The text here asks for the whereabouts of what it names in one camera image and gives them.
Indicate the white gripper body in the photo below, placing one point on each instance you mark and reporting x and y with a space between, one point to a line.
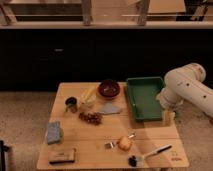
168 99

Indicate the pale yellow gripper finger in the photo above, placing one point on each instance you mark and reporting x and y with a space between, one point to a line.
168 117

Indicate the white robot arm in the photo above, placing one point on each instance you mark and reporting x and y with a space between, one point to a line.
186 83

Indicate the green plastic tray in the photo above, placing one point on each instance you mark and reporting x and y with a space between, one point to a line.
142 92

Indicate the black and white brush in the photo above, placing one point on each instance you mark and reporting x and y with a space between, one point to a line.
133 161

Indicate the dark red bowl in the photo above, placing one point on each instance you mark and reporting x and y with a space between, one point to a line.
109 88

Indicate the small metal clip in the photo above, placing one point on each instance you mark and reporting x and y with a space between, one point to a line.
109 145

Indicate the bunch of brown grapes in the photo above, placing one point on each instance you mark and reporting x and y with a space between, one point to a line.
92 118

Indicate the yellow banana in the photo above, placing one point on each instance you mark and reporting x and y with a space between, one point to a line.
88 93

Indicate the clear plastic container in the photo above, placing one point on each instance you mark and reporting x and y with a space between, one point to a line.
86 105

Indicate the dark green mug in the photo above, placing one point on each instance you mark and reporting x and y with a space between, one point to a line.
71 104

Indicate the brown wooden block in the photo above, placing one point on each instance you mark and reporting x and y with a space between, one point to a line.
62 156

